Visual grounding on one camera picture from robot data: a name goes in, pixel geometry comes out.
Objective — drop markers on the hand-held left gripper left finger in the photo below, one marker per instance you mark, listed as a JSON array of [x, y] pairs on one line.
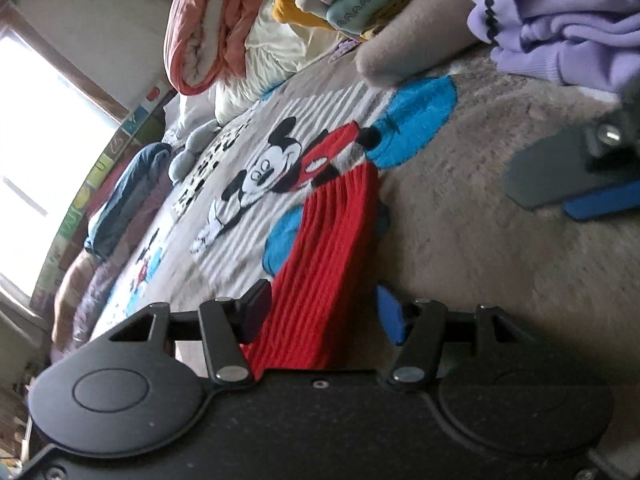
[[257, 310]]

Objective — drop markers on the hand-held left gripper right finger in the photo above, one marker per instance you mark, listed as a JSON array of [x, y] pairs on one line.
[[392, 312]]

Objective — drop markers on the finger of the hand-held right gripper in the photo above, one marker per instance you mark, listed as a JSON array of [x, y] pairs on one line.
[[550, 170], [605, 200]]

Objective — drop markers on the red knit sweater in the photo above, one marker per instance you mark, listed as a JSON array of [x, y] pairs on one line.
[[320, 260]]

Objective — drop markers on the cartoon mouse printed blanket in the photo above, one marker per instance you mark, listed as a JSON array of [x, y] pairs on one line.
[[475, 260]]

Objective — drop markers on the lavender garment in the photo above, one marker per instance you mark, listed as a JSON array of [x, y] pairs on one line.
[[575, 20]]

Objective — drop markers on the purple quilt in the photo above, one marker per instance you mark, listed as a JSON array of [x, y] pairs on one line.
[[100, 290]]

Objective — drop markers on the light blue plush toy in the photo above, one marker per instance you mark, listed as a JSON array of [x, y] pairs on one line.
[[192, 152]]

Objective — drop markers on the blue folded blanket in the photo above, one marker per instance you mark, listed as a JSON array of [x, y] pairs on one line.
[[125, 195]]

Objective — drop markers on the beige rolled blanket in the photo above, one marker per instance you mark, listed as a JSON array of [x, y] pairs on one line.
[[425, 35]]

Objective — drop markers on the colourful printed headboard mat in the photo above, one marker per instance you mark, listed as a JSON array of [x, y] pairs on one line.
[[100, 160]]

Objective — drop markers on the mint green folded cloth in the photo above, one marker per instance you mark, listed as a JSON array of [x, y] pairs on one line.
[[360, 12]]

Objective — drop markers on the cream white duvet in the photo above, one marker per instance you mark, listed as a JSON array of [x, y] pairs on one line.
[[265, 55]]

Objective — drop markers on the window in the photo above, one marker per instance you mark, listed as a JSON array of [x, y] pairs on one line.
[[45, 135]]

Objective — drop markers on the pink quilt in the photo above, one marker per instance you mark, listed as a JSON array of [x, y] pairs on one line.
[[200, 35]]

